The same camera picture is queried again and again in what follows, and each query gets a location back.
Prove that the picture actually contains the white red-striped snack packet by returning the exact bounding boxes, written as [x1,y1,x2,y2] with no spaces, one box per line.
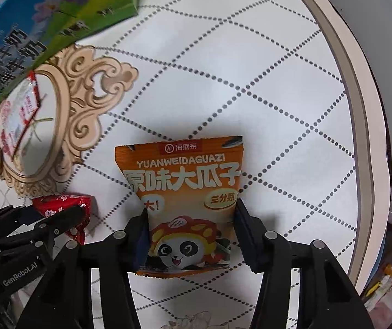
[0,71,58,162]

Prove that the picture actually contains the pile of small colourful packets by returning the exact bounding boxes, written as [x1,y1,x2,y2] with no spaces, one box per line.
[360,250,392,304]

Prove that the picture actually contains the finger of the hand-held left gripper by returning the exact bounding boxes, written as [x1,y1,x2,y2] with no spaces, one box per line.
[36,205,91,248]
[0,205,44,245]

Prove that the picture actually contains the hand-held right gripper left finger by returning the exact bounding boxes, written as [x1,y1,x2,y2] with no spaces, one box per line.
[16,208,149,329]

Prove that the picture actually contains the white diamond pattern quilt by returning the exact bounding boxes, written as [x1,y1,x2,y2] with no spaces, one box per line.
[0,0,392,329]

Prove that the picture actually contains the red snowflake snack packet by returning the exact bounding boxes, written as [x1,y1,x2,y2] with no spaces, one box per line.
[32,194,95,246]

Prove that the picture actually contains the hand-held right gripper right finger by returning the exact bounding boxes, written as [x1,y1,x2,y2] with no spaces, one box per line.
[234,198,375,329]

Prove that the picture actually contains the orange panda snack packet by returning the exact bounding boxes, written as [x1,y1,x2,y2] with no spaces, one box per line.
[114,135,245,277]

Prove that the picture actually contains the printed cardboard box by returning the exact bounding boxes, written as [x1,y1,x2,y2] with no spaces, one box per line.
[0,0,144,109]

